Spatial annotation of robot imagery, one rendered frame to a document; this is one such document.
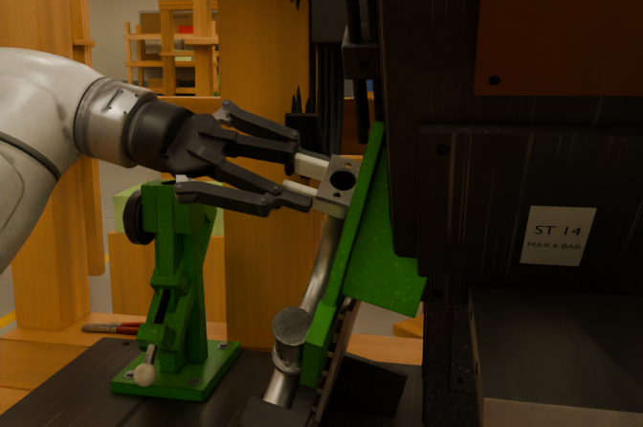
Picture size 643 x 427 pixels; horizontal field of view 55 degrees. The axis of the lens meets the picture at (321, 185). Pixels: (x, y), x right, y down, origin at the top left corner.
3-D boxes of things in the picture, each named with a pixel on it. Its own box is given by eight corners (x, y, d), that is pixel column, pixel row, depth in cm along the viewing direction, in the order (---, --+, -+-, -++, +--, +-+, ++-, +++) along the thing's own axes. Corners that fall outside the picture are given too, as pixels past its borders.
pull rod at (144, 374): (150, 392, 75) (148, 347, 73) (129, 389, 75) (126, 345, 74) (170, 370, 80) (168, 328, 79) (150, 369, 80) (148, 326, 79)
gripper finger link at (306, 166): (294, 173, 66) (296, 168, 67) (355, 191, 65) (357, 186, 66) (294, 157, 64) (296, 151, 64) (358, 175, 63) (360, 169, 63)
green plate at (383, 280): (398, 375, 54) (469, 148, 49) (309, 344, 55) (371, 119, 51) (406, 324, 65) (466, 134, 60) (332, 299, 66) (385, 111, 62)
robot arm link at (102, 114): (110, 59, 66) (160, 74, 65) (128, 114, 74) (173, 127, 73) (64, 121, 61) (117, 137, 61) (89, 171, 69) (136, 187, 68)
